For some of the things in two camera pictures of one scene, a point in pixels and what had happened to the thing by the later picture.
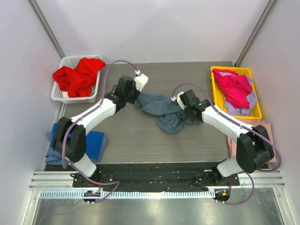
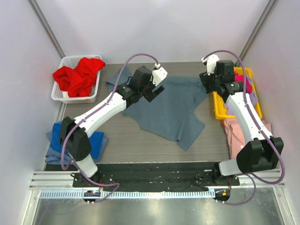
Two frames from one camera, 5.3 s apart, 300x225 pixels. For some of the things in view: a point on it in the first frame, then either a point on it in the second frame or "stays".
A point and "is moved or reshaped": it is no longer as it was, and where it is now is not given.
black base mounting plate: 153,177 stays
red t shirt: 78,81 stays
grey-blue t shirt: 170,117 is moved or reshaped
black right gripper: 187,112 to 206,81
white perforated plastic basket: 59,93 stays
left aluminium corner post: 46,27 stays
